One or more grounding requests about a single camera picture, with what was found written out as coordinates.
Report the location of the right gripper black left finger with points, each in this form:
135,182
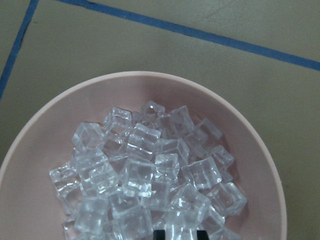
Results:
159,234

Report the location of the clear ice cubes pile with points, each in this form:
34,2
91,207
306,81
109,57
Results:
149,170

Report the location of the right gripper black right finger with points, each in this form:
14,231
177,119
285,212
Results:
202,235

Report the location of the pink bowl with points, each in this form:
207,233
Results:
29,208

